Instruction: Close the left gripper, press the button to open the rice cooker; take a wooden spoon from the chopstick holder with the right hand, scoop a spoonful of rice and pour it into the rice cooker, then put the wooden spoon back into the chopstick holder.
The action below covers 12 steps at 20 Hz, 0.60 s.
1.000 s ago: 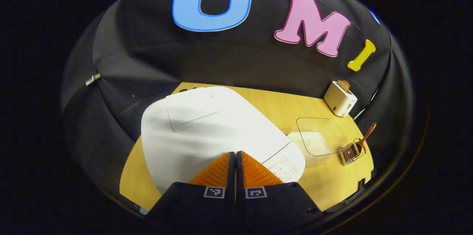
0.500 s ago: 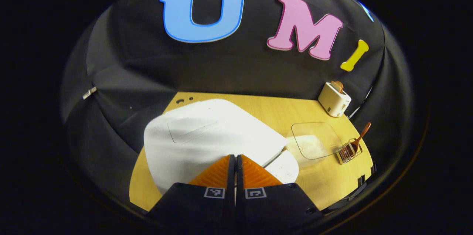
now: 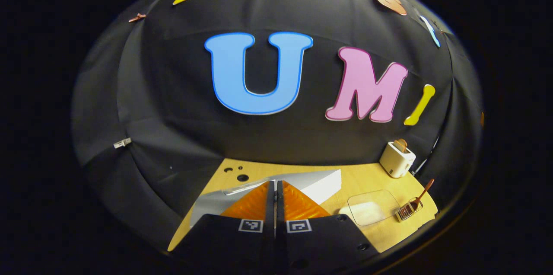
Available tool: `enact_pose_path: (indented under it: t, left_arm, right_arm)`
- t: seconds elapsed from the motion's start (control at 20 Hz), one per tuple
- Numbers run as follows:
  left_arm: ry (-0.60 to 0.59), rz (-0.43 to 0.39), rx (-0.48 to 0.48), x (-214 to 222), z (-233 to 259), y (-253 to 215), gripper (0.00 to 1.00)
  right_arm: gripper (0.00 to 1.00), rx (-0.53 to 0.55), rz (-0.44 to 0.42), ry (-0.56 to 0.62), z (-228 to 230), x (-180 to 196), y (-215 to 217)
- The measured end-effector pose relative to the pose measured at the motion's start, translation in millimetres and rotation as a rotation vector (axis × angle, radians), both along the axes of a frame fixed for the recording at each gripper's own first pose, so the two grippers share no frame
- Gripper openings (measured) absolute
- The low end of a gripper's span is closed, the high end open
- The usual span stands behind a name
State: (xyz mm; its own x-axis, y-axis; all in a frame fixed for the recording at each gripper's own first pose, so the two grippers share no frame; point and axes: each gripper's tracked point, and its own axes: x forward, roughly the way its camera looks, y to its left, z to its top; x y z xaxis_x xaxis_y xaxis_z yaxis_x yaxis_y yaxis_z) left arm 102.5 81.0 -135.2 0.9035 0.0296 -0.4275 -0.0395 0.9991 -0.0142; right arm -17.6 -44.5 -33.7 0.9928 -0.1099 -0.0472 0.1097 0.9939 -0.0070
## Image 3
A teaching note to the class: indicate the black backdrop cloth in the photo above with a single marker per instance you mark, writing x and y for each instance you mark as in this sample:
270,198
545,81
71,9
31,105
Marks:
173,93

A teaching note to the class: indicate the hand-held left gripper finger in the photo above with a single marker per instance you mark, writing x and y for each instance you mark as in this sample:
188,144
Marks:
281,219
270,219

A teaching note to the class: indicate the white toaster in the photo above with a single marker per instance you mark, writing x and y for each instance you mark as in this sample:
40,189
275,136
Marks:
395,162

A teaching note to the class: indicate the toast bread slice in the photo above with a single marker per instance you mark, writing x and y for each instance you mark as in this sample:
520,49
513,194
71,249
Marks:
400,145

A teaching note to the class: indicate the white rice cooker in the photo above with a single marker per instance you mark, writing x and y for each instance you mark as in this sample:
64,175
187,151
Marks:
322,183

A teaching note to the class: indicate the copper backdrop clip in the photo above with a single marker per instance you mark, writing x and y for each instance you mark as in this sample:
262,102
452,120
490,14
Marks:
137,17

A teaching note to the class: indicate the white rice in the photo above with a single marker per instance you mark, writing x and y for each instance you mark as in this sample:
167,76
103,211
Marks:
369,213

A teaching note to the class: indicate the white backdrop clip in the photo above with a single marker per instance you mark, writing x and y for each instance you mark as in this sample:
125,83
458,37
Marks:
122,142

